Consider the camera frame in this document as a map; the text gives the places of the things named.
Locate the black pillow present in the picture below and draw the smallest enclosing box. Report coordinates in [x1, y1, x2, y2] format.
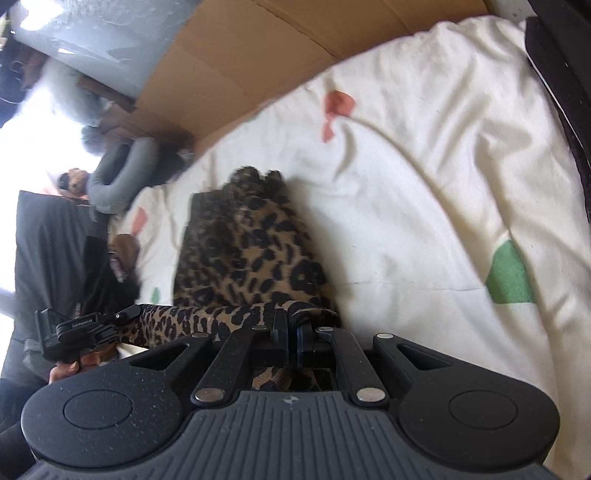
[13, 189, 141, 344]

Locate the person's left hand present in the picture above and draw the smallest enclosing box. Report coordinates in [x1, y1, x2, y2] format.
[48, 345, 117, 384]

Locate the grey upright panel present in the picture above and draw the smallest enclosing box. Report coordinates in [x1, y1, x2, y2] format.
[9, 0, 206, 99]

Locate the person's left forearm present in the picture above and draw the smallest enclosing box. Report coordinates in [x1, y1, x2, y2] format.
[0, 376, 49, 467]

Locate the flat brown cardboard sheet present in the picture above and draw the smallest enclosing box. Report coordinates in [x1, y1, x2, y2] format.
[78, 0, 491, 155]

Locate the folded black clothes stack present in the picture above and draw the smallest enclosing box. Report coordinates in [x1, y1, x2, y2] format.
[524, 0, 591, 210]

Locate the small brown plush toy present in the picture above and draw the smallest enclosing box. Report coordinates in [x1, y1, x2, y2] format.
[59, 168, 92, 200]

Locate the dark clothes heap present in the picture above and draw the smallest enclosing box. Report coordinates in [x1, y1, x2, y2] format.
[0, 44, 47, 127]

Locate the grey neck pillow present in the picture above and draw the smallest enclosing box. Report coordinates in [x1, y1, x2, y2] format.
[85, 136, 161, 215]

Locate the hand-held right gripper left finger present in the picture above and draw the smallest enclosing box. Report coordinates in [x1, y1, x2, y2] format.
[131, 307, 290, 407]

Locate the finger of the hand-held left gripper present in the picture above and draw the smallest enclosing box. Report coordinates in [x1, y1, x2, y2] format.
[113, 304, 141, 327]

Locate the leopard print garment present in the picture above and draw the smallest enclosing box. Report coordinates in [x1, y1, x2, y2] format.
[113, 165, 340, 393]

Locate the cream bear print bed sheet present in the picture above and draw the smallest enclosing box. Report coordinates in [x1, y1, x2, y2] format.
[106, 16, 591, 416]

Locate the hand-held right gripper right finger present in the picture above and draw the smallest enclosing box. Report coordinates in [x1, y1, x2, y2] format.
[291, 319, 463, 407]

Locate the white pillow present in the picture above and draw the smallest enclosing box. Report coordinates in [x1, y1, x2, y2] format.
[18, 58, 105, 127]

